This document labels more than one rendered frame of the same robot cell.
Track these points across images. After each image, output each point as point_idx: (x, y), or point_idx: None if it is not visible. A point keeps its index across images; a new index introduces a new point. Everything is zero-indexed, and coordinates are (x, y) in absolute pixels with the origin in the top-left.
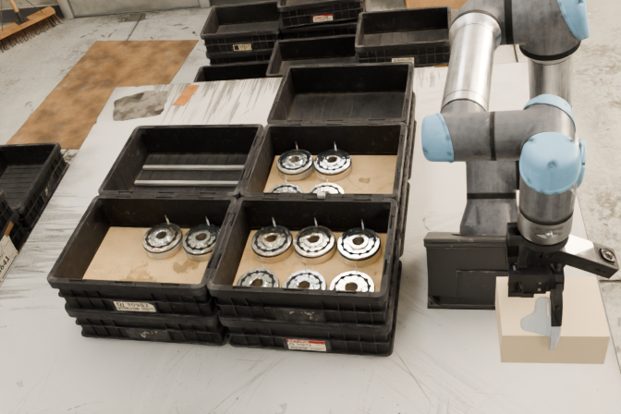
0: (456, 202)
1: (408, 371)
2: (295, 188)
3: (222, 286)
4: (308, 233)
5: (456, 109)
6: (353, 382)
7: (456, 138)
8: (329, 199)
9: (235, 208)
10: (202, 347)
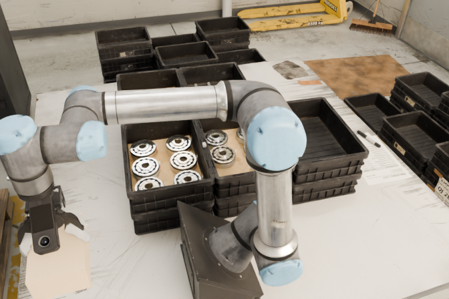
0: None
1: (128, 248)
2: (224, 139)
3: (122, 128)
4: (188, 155)
5: (90, 93)
6: (116, 223)
7: (65, 102)
8: (203, 149)
9: None
10: None
